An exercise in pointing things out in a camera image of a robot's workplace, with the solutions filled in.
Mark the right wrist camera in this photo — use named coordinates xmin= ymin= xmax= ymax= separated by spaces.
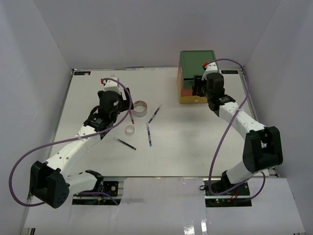
xmin=201 ymin=62 xmax=219 ymax=80

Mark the purple pen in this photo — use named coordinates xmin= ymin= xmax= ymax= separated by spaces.
xmin=148 ymin=104 xmax=162 ymax=124

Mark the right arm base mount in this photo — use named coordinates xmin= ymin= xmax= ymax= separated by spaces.
xmin=200 ymin=178 xmax=252 ymax=208

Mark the small clear tape roll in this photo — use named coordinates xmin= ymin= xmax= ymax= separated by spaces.
xmin=125 ymin=125 xmax=135 ymax=136

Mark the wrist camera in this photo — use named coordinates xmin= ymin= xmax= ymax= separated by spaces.
xmin=201 ymin=62 xmax=219 ymax=80
xmin=101 ymin=77 xmax=120 ymax=94

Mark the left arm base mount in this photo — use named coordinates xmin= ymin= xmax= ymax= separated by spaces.
xmin=72 ymin=181 xmax=123 ymax=206

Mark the green drawer cabinet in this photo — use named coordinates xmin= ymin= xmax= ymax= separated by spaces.
xmin=177 ymin=50 xmax=219 ymax=104

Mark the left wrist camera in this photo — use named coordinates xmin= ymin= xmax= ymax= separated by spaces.
xmin=101 ymin=77 xmax=120 ymax=94

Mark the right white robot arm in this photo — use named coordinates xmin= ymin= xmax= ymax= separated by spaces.
xmin=192 ymin=72 xmax=283 ymax=195

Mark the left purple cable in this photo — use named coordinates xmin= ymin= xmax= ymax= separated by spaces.
xmin=8 ymin=77 xmax=132 ymax=208

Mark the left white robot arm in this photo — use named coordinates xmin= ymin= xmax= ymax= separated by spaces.
xmin=30 ymin=83 xmax=130 ymax=209

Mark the black pen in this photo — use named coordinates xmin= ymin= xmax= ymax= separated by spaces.
xmin=117 ymin=139 xmax=136 ymax=151

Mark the large tape roll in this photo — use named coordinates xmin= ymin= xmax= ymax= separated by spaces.
xmin=132 ymin=100 xmax=148 ymax=118

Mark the red pen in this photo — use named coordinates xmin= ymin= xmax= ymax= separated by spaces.
xmin=129 ymin=110 xmax=134 ymax=124

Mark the blue pen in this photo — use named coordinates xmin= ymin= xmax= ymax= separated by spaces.
xmin=146 ymin=122 xmax=152 ymax=146

